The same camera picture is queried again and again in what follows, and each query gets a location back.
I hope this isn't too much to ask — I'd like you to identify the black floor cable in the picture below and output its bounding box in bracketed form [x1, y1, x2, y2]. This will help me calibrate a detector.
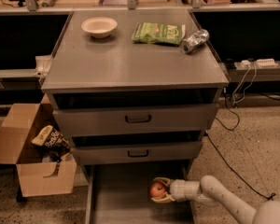
[205, 87, 276, 202]

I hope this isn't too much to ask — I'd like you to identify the silver crushed can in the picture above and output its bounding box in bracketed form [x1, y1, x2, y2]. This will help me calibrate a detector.
[179, 29, 209, 54]

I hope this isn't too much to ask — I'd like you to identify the grey drawer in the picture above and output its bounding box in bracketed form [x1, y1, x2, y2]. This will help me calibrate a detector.
[73, 141, 203, 165]
[85, 161, 194, 224]
[53, 104, 218, 137]

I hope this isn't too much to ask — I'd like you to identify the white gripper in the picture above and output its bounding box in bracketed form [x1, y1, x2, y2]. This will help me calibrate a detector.
[151, 177, 192, 203]

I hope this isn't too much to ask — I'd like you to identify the white paper bowl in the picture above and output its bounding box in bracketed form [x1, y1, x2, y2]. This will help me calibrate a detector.
[81, 17, 118, 39]

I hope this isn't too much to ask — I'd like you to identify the grey bottom drawer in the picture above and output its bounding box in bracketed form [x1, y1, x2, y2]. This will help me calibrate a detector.
[85, 161, 194, 224]

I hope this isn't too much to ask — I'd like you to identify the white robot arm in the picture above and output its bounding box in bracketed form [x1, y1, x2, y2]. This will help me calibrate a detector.
[149, 175, 280, 224]

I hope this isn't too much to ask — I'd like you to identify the brown snack bag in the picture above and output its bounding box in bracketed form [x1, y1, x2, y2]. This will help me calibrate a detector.
[32, 125, 70, 149]

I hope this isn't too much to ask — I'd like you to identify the grey top drawer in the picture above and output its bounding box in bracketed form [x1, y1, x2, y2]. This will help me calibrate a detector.
[53, 104, 218, 137]

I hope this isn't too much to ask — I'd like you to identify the grey middle drawer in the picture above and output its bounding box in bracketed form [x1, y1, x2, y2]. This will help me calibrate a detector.
[73, 141, 203, 165]

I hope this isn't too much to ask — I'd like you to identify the red apple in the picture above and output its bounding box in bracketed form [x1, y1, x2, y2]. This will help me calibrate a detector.
[149, 181, 166, 198]

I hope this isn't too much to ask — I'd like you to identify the grey drawer cabinet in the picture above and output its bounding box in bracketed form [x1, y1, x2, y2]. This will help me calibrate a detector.
[41, 8, 231, 224]

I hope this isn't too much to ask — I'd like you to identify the white power strip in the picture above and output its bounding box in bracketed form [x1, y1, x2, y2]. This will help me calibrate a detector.
[240, 59, 278, 68]

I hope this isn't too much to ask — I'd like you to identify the green chip bag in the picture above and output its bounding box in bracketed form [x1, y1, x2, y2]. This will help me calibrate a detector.
[132, 22, 186, 46]

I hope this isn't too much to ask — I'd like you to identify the brown cardboard box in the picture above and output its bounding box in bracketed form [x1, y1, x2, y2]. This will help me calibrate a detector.
[0, 97, 77, 197]

